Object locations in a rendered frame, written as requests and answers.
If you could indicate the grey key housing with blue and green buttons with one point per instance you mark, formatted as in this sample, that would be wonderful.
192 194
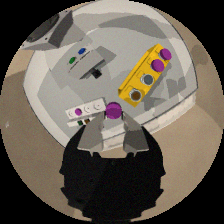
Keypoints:
84 62

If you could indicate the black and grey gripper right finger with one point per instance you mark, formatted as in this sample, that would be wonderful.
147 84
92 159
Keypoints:
139 141

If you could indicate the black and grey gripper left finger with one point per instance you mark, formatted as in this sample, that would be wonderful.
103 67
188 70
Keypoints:
87 139

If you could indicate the purple round cap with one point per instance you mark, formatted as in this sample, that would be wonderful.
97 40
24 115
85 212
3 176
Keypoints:
165 54
157 65
78 111
113 110

